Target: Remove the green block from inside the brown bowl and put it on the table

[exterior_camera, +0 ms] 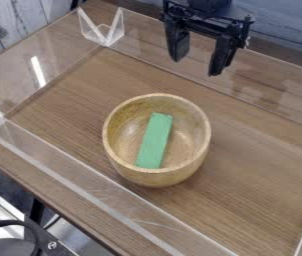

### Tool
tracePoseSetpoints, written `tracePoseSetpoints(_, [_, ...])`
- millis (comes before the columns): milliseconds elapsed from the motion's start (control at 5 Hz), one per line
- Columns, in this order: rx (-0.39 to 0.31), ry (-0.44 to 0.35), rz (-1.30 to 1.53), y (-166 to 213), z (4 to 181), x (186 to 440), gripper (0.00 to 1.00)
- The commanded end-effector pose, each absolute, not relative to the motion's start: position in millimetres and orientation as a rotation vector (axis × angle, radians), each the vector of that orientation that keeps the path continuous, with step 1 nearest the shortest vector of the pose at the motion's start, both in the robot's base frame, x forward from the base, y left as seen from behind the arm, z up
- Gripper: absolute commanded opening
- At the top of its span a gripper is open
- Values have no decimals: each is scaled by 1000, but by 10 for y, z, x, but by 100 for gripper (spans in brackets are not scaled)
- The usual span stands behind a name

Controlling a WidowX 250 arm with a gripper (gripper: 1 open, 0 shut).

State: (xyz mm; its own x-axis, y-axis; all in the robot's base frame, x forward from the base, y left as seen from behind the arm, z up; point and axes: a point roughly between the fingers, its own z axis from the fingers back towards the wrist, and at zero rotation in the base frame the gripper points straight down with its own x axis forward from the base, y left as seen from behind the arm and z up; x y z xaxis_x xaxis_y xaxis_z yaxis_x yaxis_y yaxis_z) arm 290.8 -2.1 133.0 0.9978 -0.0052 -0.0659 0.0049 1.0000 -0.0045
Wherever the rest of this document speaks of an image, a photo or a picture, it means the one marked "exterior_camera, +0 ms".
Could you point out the green rectangular block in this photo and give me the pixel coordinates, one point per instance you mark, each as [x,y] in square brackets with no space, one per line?
[154,143]

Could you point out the grey metal bracket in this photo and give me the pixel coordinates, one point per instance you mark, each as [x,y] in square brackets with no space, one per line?
[51,246]

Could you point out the clear acrylic tray walls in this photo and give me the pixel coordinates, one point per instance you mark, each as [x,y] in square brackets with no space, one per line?
[65,78]

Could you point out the black table leg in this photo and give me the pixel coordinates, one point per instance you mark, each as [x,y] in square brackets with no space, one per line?
[37,211]

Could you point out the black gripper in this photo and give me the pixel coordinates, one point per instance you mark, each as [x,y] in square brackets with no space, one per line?
[213,18]

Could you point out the brown wooden bowl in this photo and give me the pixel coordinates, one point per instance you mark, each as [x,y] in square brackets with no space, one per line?
[188,145]

